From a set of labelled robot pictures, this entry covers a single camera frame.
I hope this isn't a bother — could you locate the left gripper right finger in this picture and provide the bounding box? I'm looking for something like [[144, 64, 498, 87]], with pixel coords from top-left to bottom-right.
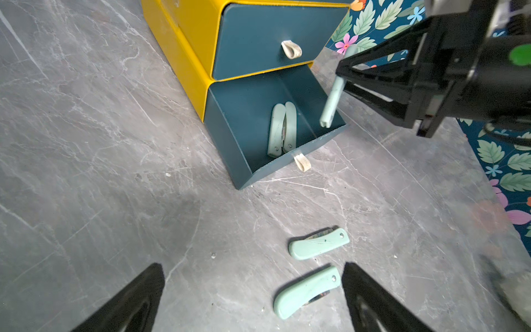
[[342, 262, 432, 331]]

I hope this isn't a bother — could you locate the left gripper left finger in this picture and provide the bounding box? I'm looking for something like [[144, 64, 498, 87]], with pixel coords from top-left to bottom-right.
[[73, 263, 165, 332]]

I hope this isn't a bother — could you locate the mint knife diagonal center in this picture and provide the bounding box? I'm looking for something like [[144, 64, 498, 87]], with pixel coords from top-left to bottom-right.
[[273, 266, 341, 320]]

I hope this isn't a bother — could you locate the teal bottom drawer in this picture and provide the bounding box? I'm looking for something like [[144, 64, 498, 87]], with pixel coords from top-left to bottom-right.
[[204, 65, 347, 190]]

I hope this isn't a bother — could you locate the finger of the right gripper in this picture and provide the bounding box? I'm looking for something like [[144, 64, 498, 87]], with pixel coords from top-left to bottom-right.
[[344, 82, 417, 129], [335, 18, 431, 79]]

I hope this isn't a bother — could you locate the yellow drawer cabinet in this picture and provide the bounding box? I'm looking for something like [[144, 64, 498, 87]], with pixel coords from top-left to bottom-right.
[[141, 1, 349, 119]]

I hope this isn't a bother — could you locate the teal drawer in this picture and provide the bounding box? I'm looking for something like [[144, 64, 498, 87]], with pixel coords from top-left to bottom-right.
[[212, 4, 348, 80], [204, 65, 347, 190]]

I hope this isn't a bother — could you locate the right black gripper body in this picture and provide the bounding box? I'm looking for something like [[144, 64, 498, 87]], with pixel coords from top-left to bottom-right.
[[417, 1, 530, 138]]

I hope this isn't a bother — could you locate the mint knife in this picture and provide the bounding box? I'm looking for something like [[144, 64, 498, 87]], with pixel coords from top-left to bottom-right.
[[319, 43, 358, 129], [283, 102, 297, 152], [288, 228, 350, 261]]

